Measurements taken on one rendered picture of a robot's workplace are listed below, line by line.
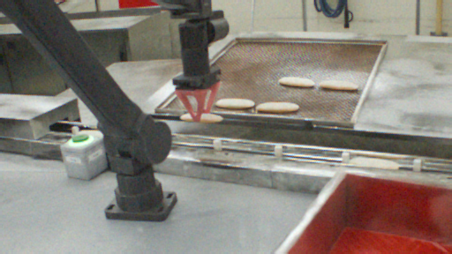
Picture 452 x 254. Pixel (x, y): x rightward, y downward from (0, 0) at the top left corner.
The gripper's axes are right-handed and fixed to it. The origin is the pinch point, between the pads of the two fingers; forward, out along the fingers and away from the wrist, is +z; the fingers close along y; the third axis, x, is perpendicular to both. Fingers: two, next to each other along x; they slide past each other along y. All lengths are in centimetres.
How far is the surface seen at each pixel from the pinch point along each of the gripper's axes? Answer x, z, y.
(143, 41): 180, 25, 222
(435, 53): -45, -4, 55
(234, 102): -0.5, 1.9, 15.1
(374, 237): -40.8, 10.5, -20.4
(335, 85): -22.4, -0.3, 27.4
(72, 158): 24.0, 5.9, -16.2
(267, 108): -9.7, 2.2, 13.8
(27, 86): 308, 60, 205
